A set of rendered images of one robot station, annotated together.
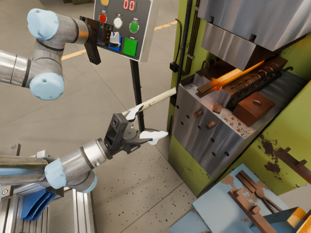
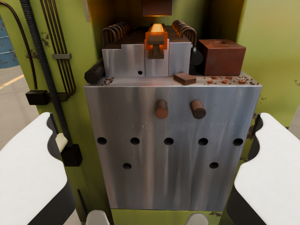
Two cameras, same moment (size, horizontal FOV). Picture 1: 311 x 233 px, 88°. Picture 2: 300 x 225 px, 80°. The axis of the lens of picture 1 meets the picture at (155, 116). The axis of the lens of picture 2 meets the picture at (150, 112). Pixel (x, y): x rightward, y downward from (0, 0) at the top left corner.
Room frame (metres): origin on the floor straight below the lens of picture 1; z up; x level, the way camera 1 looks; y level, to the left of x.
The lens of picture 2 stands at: (0.28, 0.09, 1.06)
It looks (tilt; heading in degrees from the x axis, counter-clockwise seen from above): 30 degrees down; 308
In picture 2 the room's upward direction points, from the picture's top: 1 degrees counter-clockwise
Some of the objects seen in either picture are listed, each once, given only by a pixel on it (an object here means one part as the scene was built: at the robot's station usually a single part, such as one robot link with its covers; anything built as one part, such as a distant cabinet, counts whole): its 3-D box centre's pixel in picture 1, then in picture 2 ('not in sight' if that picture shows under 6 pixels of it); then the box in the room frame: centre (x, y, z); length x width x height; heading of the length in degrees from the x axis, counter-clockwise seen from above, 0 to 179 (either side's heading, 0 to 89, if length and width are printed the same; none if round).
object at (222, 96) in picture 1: (240, 71); (149, 43); (0.66, -0.41, 0.96); 0.42 x 0.20 x 0.09; 125
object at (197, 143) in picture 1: (231, 112); (164, 111); (0.62, -0.45, 0.69); 0.56 x 0.38 x 0.45; 125
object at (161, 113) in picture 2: (198, 113); (161, 109); (0.47, -0.19, 0.87); 0.04 x 0.03 x 0.03; 125
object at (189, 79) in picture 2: (217, 108); (184, 78); (0.45, -0.26, 0.92); 0.04 x 0.03 x 0.01; 153
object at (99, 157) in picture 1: (96, 153); not in sight; (0.22, 0.18, 0.98); 0.08 x 0.05 x 0.08; 35
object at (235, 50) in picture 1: (260, 30); not in sight; (0.66, -0.41, 1.15); 0.42 x 0.20 x 0.10; 125
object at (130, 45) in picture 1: (130, 47); not in sight; (0.80, 0.13, 1.01); 0.07 x 0.05 x 0.07; 60
